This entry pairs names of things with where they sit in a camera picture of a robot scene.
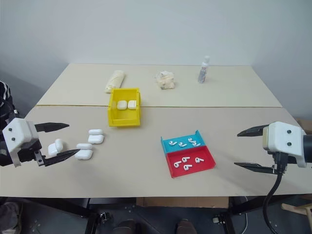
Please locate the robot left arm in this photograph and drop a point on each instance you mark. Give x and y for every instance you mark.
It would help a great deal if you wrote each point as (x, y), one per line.
(5, 156)

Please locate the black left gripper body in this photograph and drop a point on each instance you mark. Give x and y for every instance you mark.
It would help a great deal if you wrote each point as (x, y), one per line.
(29, 152)

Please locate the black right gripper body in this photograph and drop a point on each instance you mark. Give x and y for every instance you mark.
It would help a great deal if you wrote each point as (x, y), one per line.
(292, 159)

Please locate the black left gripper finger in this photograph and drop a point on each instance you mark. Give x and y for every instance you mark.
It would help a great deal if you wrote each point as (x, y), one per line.
(61, 157)
(52, 126)

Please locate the dark grey bundle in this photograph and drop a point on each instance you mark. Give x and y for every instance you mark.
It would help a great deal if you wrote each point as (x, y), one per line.
(8, 217)

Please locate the yellow plastic bin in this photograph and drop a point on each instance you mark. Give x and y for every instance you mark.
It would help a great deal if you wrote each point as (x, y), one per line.
(123, 119)

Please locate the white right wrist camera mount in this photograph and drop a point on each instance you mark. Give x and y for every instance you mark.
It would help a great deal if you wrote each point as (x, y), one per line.
(284, 139)

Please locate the rolled cream cloth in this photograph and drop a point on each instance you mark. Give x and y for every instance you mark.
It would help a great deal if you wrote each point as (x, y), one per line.
(114, 81)

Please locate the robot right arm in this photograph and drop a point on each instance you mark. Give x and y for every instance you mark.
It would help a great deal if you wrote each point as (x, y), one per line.
(307, 148)

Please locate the blue plastic tray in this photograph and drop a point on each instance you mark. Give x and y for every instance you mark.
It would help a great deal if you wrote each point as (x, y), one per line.
(165, 143)

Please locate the light wooden stand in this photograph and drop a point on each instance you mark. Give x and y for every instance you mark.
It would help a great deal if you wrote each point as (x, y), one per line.
(297, 206)

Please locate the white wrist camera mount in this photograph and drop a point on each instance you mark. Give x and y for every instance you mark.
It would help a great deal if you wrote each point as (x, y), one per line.
(14, 134)
(284, 139)

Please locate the crumpled cream cloth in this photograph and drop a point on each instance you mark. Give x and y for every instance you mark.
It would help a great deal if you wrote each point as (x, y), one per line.
(165, 80)

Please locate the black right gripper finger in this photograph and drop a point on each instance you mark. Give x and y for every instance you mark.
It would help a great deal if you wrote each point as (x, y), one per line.
(253, 131)
(256, 167)

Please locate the white wireless earbud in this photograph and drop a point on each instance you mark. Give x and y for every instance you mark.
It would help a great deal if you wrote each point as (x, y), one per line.
(182, 144)
(185, 159)
(172, 143)
(187, 167)
(191, 140)
(195, 144)
(177, 164)
(199, 160)

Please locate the white spray bottle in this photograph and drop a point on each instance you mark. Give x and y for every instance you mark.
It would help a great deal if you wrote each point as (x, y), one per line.
(203, 72)

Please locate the black table frame leg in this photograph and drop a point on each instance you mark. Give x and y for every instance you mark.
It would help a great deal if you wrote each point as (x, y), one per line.
(241, 207)
(73, 209)

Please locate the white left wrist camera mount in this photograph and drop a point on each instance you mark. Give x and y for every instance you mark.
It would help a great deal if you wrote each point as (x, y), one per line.
(14, 134)

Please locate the dark rounded shape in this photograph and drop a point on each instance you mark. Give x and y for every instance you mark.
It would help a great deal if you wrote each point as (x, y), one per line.
(186, 226)
(124, 227)

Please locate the red plastic tray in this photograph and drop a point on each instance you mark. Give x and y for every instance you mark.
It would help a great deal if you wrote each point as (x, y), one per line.
(195, 169)

